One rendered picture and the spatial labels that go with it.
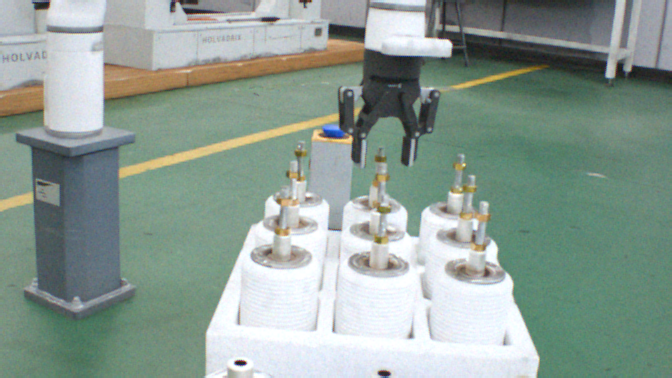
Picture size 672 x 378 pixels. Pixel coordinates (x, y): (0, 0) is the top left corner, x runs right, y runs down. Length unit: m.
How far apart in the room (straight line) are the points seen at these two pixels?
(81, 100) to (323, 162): 0.41
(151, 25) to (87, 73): 2.34
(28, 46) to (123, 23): 0.72
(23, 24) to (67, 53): 2.00
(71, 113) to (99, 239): 0.22
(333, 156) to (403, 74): 0.35
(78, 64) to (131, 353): 0.46
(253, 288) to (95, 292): 0.51
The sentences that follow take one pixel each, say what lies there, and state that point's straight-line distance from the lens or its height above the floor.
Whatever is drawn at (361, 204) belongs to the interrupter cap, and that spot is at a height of 0.25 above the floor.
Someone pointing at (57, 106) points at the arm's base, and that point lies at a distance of 1.29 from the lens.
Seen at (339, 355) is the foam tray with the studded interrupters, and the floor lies 0.17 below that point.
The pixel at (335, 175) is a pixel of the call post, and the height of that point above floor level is 0.25.
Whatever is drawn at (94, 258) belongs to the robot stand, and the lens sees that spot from 1.34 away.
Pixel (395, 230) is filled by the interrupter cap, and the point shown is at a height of 0.25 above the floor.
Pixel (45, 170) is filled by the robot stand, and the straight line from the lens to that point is 1.31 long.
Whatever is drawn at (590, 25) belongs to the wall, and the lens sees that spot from 5.90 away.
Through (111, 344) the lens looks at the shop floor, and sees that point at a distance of 1.26.
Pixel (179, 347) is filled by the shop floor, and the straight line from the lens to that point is 1.25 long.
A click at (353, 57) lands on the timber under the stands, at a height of 0.03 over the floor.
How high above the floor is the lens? 0.60
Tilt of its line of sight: 16 degrees down
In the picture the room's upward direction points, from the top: 4 degrees clockwise
